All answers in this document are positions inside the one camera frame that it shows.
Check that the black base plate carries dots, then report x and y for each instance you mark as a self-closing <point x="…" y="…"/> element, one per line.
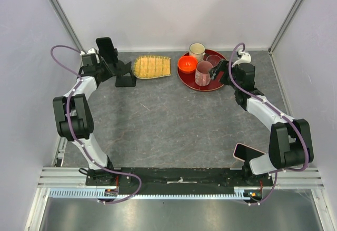
<point x="177" y="181"/>

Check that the pink-cased smartphone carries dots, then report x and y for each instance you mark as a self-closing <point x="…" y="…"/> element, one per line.
<point x="246" y="153"/>

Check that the clear drinking glass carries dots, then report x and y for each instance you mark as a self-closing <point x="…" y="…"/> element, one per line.
<point x="213" y="61"/>

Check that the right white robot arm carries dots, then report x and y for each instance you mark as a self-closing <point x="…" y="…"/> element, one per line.
<point x="290" y="144"/>

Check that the orange bowl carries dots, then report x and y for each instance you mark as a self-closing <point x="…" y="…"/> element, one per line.
<point x="187" y="64"/>

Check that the black round-base phone stand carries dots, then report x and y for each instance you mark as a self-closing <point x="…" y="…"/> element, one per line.
<point x="116" y="66"/>

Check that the red oval lacquer tray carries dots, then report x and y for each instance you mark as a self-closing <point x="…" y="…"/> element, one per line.
<point x="189" y="79"/>

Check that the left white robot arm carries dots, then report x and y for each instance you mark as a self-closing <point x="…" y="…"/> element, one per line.
<point x="74" y="120"/>

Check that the slotted cable duct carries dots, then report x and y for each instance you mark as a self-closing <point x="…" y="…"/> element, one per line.
<point x="92" y="193"/>

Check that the yellow woven bamboo mat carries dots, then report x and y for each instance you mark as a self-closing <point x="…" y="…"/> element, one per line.
<point x="152" y="66"/>

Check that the black folding phone stand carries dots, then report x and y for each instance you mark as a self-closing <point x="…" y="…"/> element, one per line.
<point x="128" y="80"/>

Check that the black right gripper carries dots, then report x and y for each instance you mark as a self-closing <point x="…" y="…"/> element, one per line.
<point x="222" y="66"/>

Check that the black smartphone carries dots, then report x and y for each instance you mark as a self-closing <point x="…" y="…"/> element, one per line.
<point x="107" y="50"/>

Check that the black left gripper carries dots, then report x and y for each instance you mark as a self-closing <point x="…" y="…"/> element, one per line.
<point x="102" y="62"/>

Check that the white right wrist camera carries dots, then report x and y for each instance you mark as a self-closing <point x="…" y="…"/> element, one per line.
<point x="242" y="57"/>

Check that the pink patterned mug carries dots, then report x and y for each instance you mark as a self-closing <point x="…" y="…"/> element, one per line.
<point x="202" y="75"/>

